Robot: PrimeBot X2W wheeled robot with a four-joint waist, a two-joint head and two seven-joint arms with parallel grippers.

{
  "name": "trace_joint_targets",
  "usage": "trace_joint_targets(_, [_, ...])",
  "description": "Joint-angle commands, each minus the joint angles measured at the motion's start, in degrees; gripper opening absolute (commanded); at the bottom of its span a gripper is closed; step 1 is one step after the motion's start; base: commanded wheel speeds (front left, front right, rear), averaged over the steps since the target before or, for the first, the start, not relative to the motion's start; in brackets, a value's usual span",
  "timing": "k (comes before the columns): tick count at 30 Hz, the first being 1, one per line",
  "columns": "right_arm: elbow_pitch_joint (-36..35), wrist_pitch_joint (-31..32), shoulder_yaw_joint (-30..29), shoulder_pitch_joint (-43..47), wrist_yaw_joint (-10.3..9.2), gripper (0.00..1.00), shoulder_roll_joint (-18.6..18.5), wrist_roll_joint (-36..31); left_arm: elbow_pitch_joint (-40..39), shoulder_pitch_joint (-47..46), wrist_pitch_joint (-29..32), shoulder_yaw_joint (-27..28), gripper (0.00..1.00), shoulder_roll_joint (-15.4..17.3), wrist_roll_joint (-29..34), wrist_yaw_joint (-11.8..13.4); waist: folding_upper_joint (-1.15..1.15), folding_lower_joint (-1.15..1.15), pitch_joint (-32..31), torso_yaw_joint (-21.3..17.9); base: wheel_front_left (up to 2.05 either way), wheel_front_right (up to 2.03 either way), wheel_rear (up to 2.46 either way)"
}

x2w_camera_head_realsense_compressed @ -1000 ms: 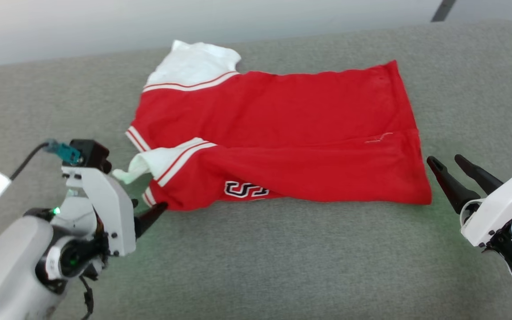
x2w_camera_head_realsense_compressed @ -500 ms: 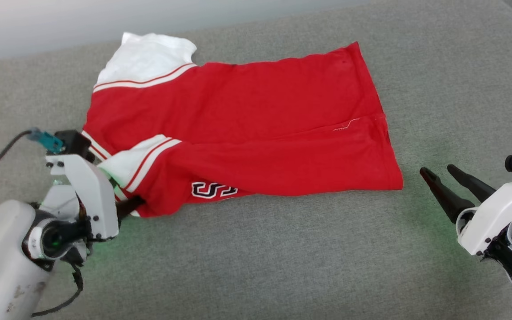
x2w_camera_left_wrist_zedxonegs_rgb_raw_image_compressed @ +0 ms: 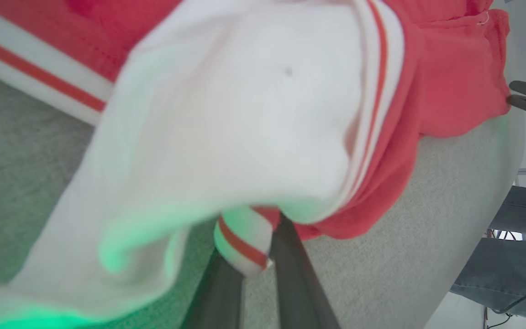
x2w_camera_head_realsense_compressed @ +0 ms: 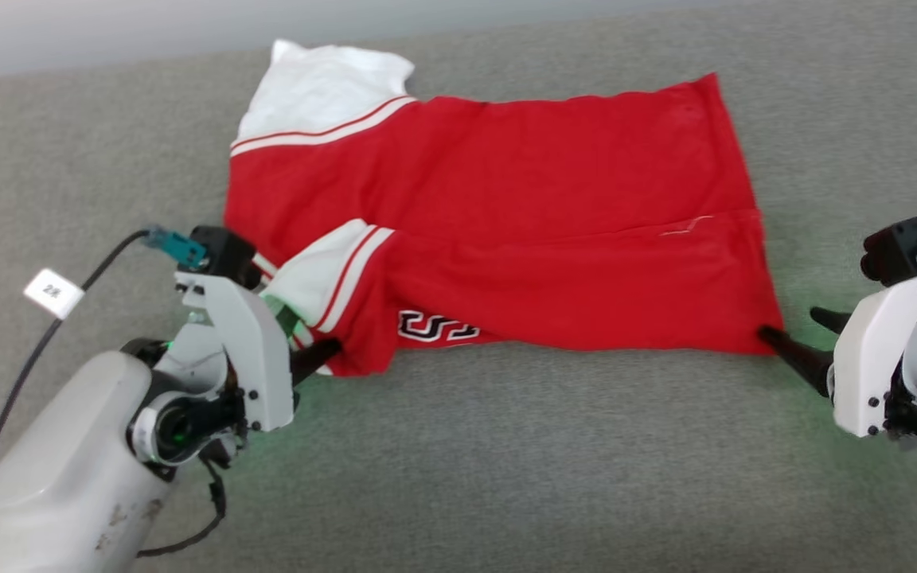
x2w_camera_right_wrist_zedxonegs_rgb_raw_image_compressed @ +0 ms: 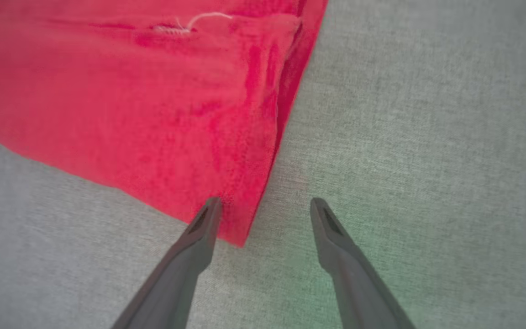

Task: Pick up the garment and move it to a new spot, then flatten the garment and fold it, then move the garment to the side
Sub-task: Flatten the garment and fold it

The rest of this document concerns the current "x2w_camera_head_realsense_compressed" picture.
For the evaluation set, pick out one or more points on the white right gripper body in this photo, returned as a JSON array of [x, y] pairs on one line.
[[864, 358]]

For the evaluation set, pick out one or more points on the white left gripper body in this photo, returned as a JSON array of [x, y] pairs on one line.
[[255, 358]]

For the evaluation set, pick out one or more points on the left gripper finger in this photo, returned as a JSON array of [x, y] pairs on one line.
[[315, 358], [282, 317]]

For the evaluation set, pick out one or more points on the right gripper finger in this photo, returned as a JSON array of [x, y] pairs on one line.
[[797, 356], [831, 320]]

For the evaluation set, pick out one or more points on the red white sports jersey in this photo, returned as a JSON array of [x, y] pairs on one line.
[[546, 199]]

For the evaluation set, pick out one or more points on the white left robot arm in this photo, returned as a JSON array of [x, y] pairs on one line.
[[52, 477]]

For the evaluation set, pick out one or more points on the grey fabric sofa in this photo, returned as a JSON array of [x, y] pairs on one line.
[[506, 477]]

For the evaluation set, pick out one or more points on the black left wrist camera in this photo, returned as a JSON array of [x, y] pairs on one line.
[[224, 253]]

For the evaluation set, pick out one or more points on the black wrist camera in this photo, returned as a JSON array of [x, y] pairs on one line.
[[900, 248], [224, 253]]

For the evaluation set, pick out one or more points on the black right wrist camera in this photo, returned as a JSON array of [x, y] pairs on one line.
[[900, 248]]

